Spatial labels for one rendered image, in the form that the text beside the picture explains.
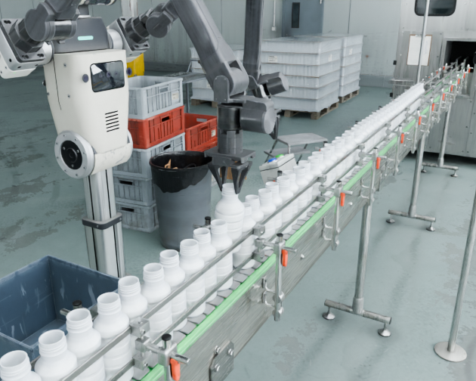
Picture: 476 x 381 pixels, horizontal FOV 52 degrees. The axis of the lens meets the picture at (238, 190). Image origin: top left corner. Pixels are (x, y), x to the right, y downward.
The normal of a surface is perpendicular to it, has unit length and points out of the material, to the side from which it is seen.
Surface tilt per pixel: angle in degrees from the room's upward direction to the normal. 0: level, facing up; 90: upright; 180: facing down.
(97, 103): 90
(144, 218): 90
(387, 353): 0
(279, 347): 0
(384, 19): 90
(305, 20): 90
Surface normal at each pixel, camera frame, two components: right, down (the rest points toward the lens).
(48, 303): 0.87, 0.17
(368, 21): -0.49, 0.30
